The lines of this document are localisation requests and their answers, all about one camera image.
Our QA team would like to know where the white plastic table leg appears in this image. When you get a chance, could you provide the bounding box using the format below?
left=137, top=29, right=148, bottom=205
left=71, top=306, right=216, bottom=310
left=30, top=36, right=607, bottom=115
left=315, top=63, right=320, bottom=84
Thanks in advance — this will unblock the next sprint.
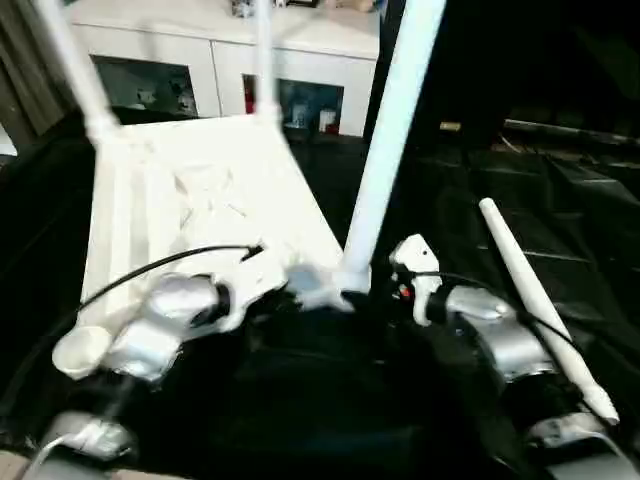
left=252, top=0, right=286, bottom=134
left=478, top=197, right=621, bottom=426
left=37, top=0, right=124, bottom=146
left=337, top=0, right=449, bottom=306

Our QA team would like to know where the white plastic table top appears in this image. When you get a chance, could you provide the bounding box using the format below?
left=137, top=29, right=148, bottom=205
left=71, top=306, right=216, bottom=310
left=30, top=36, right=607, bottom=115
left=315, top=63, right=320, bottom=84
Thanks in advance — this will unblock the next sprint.
left=52, top=114, right=374, bottom=379

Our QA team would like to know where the black work mat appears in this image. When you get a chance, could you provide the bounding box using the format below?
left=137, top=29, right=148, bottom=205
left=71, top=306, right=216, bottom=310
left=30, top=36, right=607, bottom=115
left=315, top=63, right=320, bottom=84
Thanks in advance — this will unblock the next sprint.
left=0, top=107, right=640, bottom=480

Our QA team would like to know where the grey metal rod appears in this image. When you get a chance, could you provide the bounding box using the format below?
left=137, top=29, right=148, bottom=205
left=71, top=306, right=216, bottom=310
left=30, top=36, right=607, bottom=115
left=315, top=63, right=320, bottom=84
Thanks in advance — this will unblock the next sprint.
left=502, top=118, right=640, bottom=145

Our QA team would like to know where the black backdrop cloth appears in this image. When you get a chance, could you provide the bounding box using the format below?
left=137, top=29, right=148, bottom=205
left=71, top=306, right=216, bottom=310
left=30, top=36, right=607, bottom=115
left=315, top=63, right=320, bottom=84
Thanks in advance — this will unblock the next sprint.
left=374, top=0, right=640, bottom=146

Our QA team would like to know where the white sideboard with glass doors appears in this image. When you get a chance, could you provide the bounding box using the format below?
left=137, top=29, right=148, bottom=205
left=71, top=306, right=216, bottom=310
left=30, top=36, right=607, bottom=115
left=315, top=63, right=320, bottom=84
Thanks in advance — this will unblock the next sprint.
left=69, top=0, right=384, bottom=137

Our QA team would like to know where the grey curtain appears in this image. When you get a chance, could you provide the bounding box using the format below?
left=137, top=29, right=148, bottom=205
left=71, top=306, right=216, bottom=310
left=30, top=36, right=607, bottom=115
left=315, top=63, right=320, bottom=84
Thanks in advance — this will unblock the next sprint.
left=0, top=0, right=76, bottom=146

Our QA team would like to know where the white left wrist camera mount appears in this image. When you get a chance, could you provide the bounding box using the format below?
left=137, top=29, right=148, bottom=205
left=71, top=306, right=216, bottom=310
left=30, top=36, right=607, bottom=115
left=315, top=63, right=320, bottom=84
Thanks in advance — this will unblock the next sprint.
left=214, top=244, right=291, bottom=334

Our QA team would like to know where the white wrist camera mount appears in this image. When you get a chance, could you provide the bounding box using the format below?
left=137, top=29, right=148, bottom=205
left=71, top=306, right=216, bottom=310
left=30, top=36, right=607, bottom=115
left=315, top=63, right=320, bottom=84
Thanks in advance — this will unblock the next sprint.
left=214, top=244, right=291, bottom=334
left=388, top=233, right=442, bottom=326

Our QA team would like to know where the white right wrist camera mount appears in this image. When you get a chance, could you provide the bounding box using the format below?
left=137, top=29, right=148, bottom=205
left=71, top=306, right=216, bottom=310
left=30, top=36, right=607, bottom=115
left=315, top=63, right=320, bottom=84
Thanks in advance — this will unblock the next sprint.
left=388, top=233, right=442, bottom=326

